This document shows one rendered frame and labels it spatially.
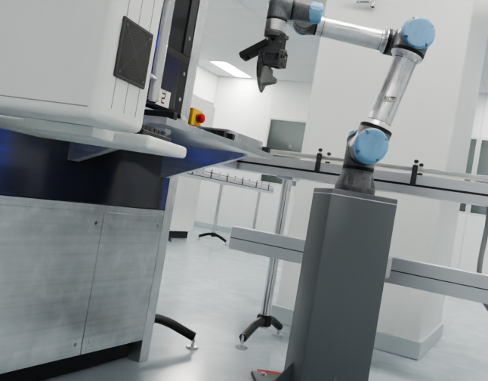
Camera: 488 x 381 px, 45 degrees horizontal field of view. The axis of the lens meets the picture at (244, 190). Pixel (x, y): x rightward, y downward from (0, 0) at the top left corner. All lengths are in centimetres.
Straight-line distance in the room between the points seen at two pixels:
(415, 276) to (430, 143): 91
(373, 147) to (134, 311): 107
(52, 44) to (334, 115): 253
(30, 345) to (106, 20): 112
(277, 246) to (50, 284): 135
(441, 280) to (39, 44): 203
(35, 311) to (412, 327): 212
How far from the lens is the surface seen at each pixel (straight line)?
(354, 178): 218
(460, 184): 271
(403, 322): 339
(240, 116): 1125
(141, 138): 130
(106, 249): 209
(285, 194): 295
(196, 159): 219
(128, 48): 118
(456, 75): 344
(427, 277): 275
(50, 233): 188
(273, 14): 214
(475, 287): 272
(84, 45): 116
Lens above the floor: 71
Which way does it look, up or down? 1 degrees up
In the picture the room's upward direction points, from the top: 10 degrees clockwise
